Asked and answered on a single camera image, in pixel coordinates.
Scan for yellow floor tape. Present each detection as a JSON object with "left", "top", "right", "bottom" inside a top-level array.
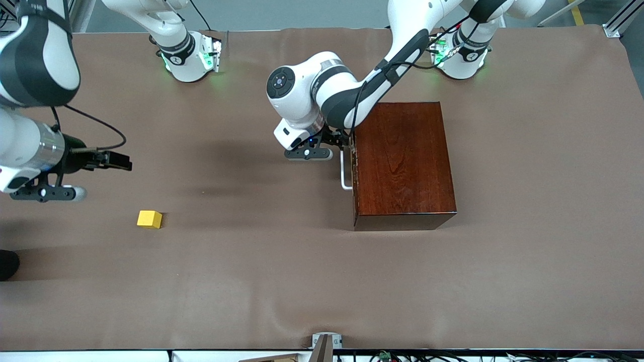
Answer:
[{"left": 568, "top": 0, "right": 587, "bottom": 27}]

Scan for aluminium frame profile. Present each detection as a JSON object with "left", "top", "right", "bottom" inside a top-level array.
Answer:
[
  {"left": 603, "top": 0, "right": 644, "bottom": 39},
  {"left": 65, "top": 0, "right": 87, "bottom": 34}
]

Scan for black round object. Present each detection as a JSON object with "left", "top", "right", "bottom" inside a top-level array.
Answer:
[{"left": 0, "top": 250, "right": 21, "bottom": 282}]

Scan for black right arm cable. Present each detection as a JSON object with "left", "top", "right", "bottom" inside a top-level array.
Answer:
[{"left": 50, "top": 103, "right": 127, "bottom": 151}]

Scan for black right base cable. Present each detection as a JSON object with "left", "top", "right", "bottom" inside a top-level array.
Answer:
[{"left": 189, "top": 0, "right": 213, "bottom": 32}]

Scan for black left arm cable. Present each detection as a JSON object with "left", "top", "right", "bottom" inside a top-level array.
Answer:
[{"left": 350, "top": 15, "right": 486, "bottom": 132}]

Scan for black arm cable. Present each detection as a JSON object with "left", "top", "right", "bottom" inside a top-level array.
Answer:
[
  {"left": 50, "top": 103, "right": 127, "bottom": 151},
  {"left": 350, "top": 15, "right": 486, "bottom": 132}
]

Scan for yellow block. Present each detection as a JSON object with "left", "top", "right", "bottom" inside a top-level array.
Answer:
[{"left": 137, "top": 210, "right": 163, "bottom": 230}]

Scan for small metal bracket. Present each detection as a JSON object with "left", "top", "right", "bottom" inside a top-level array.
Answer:
[{"left": 312, "top": 332, "right": 343, "bottom": 349}]

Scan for dark wooden cabinet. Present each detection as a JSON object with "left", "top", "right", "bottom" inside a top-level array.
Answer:
[{"left": 352, "top": 102, "right": 457, "bottom": 232}]

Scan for wooden drawer with white handle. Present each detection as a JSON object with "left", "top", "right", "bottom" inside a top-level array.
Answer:
[{"left": 340, "top": 148, "right": 359, "bottom": 227}]

